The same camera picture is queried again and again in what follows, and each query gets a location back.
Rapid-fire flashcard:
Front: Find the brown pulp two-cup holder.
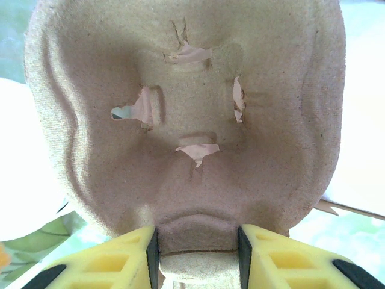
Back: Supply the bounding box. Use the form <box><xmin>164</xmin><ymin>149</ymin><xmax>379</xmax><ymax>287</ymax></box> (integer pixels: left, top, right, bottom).
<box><xmin>23</xmin><ymin>0</ymin><xmax>347</xmax><ymax>285</ymax></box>

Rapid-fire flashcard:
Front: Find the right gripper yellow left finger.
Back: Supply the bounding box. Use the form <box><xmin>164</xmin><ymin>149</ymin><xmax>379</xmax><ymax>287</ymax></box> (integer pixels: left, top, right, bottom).
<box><xmin>22</xmin><ymin>225</ymin><xmax>159</xmax><ymax>289</ymax></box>

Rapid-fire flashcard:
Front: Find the white paper takeout bag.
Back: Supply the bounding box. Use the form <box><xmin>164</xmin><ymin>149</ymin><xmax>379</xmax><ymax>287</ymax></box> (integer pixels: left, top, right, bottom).
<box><xmin>0</xmin><ymin>76</ymin><xmax>91</xmax><ymax>284</ymax></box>

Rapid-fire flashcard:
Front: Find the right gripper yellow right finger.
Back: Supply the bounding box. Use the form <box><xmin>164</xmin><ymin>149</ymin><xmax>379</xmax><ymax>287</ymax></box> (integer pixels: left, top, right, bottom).
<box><xmin>238</xmin><ymin>224</ymin><xmax>385</xmax><ymax>289</ymax></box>

